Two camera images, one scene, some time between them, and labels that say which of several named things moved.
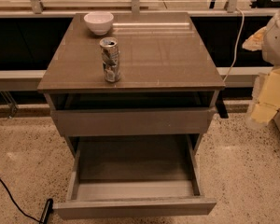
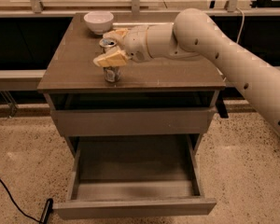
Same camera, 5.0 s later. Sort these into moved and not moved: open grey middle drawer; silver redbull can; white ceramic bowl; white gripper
Moved: white gripper
Not moved: white ceramic bowl; silver redbull can; open grey middle drawer
